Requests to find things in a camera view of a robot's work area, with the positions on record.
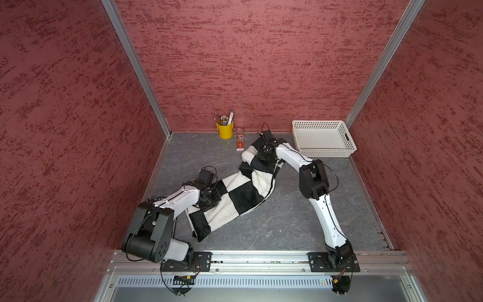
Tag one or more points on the white perforated plastic basket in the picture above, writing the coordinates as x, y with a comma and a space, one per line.
323, 138

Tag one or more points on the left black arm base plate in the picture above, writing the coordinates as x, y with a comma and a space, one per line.
195, 262

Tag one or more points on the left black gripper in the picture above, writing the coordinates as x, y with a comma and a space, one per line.
216, 199

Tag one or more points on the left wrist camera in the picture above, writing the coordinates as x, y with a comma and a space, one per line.
205, 177

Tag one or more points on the right aluminium corner post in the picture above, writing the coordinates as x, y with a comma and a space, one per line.
408, 17

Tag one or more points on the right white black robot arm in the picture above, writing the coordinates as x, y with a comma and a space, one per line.
313, 185

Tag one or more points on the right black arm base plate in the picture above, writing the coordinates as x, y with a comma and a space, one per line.
325, 262

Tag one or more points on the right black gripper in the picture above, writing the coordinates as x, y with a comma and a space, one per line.
261, 156

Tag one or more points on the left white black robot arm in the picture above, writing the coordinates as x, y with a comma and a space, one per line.
150, 234

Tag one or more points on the bundle of pencils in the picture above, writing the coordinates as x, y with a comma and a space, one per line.
224, 120

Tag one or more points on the black white checkered pillowcase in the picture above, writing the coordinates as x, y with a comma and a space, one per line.
241, 193

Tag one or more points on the aluminium front rail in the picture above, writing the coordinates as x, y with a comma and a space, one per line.
365, 263

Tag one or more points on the left aluminium corner post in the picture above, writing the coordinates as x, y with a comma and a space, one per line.
126, 42

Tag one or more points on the yellow pencil cup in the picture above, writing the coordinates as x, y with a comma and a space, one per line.
225, 131

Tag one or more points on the aluminium corner post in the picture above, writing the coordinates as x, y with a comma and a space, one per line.
408, 17
126, 42

